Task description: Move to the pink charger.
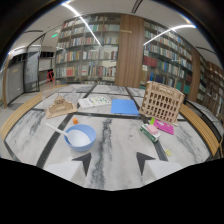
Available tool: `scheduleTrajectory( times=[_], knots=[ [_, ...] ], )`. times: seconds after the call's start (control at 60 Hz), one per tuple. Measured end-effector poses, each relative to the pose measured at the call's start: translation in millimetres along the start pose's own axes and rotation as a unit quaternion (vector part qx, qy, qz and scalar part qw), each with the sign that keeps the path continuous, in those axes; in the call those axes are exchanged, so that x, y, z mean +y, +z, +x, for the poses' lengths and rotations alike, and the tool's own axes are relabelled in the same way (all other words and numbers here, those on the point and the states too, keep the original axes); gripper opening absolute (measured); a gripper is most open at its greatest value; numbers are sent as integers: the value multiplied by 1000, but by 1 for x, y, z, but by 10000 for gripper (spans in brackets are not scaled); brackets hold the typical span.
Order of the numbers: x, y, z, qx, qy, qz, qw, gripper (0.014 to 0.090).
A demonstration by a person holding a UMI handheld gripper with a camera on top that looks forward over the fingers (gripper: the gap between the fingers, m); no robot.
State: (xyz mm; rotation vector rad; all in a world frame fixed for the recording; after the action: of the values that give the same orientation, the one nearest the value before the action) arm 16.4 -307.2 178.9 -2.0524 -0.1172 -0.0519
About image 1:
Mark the white plastic spoon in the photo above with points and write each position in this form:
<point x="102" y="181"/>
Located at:
<point x="57" y="129"/>

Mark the wooden lattice building model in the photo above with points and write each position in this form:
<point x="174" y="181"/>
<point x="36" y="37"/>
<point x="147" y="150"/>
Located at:
<point x="161" y="101"/>

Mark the small yellow sticky note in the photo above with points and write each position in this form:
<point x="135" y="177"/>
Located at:
<point x="168" y="152"/>

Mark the tall library bookshelf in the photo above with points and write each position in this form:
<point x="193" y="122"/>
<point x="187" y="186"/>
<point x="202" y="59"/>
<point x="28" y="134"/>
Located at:
<point x="87" y="48"/>

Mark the wide library bookshelf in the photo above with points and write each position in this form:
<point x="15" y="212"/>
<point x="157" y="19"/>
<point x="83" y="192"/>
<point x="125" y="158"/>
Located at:
<point x="166" y="56"/>

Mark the blue folder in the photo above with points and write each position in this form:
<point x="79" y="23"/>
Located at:
<point x="124" y="107"/>

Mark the blue plastic bowl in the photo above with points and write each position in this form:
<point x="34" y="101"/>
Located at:
<point x="80" y="137"/>

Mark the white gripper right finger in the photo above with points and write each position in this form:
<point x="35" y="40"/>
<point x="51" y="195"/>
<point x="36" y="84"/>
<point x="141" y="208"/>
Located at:
<point x="158" y="170"/>

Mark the magenta notebook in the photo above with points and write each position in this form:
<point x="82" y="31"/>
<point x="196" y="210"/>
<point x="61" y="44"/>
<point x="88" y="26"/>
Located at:
<point x="163" y="126"/>

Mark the wooden wall column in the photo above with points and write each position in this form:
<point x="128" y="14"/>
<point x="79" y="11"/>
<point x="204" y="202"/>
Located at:
<point x="129" y="50"/>

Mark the wooden domed building model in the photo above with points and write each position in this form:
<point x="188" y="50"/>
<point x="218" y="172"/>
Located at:
<point x="60" y="106"/>

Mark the red chair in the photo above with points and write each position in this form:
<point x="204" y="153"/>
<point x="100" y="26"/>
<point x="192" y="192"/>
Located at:
<point x="50" y="76"/>

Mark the small orange cube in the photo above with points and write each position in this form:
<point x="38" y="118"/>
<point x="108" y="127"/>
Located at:
<point x="75" y="121"/>

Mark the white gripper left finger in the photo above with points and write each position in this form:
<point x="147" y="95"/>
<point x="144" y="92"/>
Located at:
<point x="71" y="169"/>

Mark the white printed book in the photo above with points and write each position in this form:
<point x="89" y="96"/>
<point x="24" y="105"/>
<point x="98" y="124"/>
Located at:
<point x="93" y="101"/>

